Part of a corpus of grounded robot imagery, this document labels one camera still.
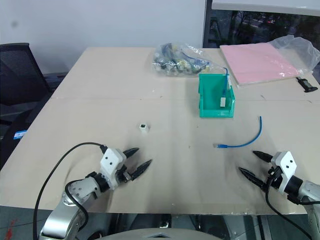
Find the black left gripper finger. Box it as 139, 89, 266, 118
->
129, 159, 153, 182
121, 147, 140, 163

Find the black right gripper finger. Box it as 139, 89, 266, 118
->
237, 166, 266, 190
252, 150, 273, 164

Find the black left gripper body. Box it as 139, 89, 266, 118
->
115, 163, 134, 185

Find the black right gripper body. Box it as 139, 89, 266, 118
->
259, 165, 283, 192

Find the green plastic bin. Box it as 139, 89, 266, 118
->
198, 72, 236, 119

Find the black caliper tool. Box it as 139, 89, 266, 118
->
295, 77, 319, 94

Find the pink foam sheet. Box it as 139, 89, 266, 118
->
219, 42, 305, 89

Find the empty clear plastic bag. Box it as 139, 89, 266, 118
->
268, 35, 320, 76

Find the dark window pane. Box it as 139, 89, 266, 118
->
202, 0, 320, 49

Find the black mesh office chair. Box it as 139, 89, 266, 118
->
0, 42, 69, 162

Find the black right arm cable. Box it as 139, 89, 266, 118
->
264, 167, 313, 240

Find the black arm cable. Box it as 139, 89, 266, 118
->
264, 167, 313, 240
33, 142, 106, 240

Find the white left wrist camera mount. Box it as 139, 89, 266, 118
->
99, 147, 127, 191

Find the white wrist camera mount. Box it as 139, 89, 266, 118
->
270, 150, 298, 195
99, 147, 127, 191

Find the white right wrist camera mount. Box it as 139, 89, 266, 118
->
270, 150, 298, 195

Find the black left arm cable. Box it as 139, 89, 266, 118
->
33, 142, 106, 240

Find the clear bag of cables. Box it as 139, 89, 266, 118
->
151, 42, 227, 78

